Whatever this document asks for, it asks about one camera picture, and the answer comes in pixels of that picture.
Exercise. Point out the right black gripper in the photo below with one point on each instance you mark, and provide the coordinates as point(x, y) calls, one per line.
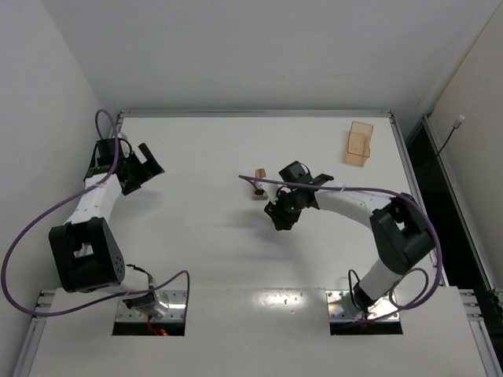
point(276, 214)

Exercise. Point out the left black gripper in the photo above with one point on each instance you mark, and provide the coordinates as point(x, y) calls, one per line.
point(141, 167)

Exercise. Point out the clear amber plastic box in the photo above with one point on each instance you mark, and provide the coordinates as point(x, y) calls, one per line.
point(358, 144)

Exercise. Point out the dark striped wood block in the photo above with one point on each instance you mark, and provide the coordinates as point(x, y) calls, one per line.
point(260, 173)

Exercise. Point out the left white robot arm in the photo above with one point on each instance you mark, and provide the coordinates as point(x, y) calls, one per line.
point(86, 254)

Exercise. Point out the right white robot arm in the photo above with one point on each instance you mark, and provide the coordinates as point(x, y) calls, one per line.
point(403, 235)

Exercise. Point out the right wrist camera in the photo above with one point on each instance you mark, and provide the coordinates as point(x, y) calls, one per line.
point(271, 190)

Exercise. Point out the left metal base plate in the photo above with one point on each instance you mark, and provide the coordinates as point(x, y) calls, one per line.
point(159, 306)

